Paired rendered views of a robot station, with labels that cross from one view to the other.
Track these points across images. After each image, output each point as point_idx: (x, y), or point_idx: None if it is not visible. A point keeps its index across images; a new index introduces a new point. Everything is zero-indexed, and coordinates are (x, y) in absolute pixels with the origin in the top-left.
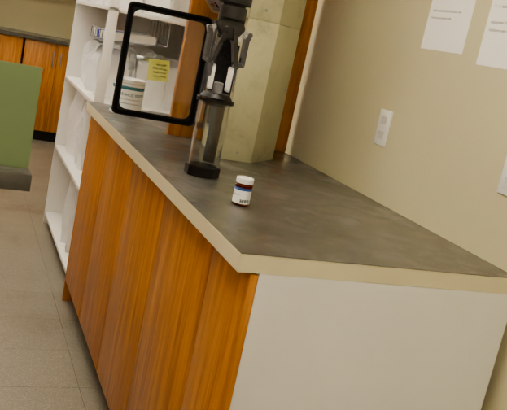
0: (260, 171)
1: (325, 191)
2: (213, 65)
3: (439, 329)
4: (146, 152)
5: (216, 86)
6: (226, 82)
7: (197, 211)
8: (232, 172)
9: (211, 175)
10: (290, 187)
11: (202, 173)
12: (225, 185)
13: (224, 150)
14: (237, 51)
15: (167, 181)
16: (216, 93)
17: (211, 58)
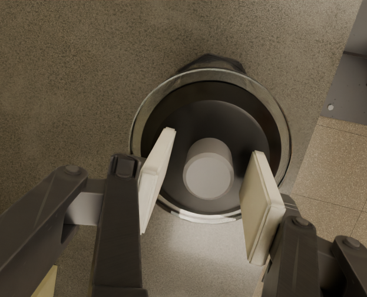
0: (3, 177)
1: None
2: (284, 207)
3: None
4: (244, 269)
5: (230, 157)
6: (163, 175)
7: None
8: (95, 147)
9: (211, 53)
10: None
11: (234, 59)
12: (198, 3)
13: (45, 276)
14: (106, 238)
15: (356, 11)
16: (246, 112)
17: (311, 236)
